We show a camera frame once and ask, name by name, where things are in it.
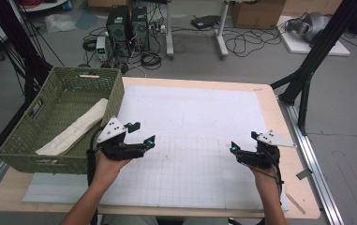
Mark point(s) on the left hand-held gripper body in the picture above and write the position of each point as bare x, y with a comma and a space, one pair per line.
112, 131

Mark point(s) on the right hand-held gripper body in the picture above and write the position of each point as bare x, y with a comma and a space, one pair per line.
274, 139

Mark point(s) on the cream printed cloth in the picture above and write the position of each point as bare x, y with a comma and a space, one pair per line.
73, 131

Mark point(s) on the green woven basket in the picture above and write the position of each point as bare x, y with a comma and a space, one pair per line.
73, 93

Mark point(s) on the person's right hand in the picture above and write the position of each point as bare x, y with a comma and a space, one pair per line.
265, 176

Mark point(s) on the person's left hand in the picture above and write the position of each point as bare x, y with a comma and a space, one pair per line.
107, 170

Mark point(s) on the thin wooden stick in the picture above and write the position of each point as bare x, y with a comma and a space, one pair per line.
295, 203

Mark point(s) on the white power supply unit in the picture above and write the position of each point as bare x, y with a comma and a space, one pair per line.
101, 48

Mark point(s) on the white floor panel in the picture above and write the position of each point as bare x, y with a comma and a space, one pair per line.
298, 47

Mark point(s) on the black computer tower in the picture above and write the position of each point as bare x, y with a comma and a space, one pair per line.
118, 28
140, 28

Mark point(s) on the white desk leg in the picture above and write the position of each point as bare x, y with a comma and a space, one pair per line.
221, 31
169, 31

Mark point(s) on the grey headset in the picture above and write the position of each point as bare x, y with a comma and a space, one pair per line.
310, 26

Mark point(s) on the clear plastic bag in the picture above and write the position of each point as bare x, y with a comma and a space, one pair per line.
60, 23

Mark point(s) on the brown cardboard box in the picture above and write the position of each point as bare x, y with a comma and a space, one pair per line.
257, 14

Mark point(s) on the flat black device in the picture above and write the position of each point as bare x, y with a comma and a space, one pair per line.
205, 22

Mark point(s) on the aluminium rail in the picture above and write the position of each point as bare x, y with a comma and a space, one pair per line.
310, 156

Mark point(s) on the black frame bar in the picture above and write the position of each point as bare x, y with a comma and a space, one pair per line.
1, 137

